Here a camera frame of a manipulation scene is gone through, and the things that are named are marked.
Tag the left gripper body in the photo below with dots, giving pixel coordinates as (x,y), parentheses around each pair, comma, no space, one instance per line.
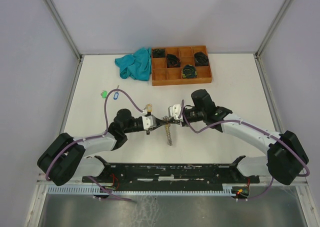
(148,132)

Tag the white cable duct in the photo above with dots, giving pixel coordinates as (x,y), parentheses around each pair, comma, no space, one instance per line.
(95,190)

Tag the rolled black orange sock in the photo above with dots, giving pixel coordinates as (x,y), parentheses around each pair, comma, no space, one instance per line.
(172,61)

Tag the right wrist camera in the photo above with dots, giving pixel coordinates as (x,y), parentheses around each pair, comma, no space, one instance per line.
(175,112)

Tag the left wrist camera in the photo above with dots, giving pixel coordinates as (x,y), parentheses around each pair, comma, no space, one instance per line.
(148,122)

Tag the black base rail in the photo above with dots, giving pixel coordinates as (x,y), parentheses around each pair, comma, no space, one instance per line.
(162,177)

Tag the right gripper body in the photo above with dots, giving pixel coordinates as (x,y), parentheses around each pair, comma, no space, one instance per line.
(183,123)

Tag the wooden compartment tray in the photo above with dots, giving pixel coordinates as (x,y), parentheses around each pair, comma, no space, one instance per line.
(163,76)

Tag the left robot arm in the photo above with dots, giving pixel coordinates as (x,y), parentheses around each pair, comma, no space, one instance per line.
(66,157)

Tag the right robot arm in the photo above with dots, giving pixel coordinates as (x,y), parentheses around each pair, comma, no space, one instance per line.
(283,159)

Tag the green tag key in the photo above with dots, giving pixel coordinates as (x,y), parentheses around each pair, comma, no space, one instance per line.
(104,94)

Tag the yellow tag key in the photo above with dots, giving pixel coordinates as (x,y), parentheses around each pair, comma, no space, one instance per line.
(148,108)

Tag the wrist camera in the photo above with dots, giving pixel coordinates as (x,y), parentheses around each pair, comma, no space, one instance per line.
(148,122)
(175,112)

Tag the teal cloth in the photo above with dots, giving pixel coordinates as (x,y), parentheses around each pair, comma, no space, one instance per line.
(137,66)

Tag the blue tag key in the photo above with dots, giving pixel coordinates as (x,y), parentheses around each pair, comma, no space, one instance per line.
(116,95)

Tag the rolled dark sock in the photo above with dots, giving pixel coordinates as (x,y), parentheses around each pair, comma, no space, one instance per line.
(158,53)

